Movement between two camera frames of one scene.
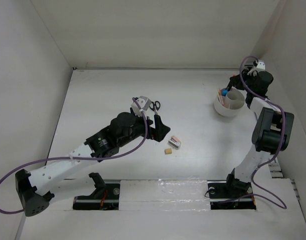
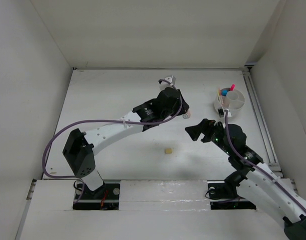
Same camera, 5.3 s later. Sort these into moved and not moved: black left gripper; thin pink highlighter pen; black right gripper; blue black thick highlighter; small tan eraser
Moved: black left gripper; black right gripper
Not moved: small tan eraser; blue black thick highlighter; thin pink highlighter pen
